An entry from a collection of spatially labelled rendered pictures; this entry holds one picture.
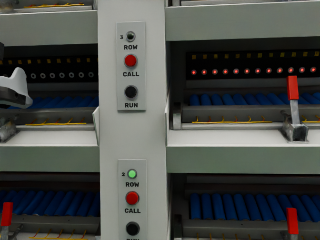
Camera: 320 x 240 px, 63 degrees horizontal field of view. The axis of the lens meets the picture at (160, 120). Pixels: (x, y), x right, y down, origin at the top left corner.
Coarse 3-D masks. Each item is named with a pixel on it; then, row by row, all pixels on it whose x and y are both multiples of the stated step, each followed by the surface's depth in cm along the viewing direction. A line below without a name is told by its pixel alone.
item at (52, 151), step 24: (96, 120) 36; (0, 144) 38; (24, 144) 38; (48, 144) 38; (72, 144) 38; (96, 144) 37; (0, 168) 40; (24, 168) 39; (48, 168) 39; (72, 168) 39; (96, 168) 38
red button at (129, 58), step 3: (126, 57) 36; (129, 57) 36; (132, 57) 36; (126, 60) 36; (129, 60) 36; (132, 60) 36; (135, 60) 36; (126, 63) 36; (129, 63) 36; (132, 63) 36; (135, 63) 36; (129, 66) 36
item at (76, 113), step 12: (36, 108) 45; (48, 108) 45; (60, 108) 45; (72, 108) 44; (84, 108) 44; (96, 108) 44; (24, 120) 44; (36, 120) 44; (48, 120) 44; (60, 120) 44; (72, 120) 44; (84, 120) 44
